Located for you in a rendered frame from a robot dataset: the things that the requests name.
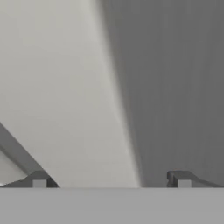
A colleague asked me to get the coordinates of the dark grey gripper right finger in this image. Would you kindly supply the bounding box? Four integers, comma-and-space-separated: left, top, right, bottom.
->
166, 170, 224, 189

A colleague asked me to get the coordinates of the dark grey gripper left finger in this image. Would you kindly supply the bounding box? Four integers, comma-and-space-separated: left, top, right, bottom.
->
0, 170, 61, 189

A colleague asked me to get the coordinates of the grey steel fridge door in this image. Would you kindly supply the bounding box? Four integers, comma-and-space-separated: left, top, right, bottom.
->
96, 0, 224, 188

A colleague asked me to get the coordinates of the grey bar handle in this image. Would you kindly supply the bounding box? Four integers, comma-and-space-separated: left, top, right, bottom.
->
0, 122, 46, 176

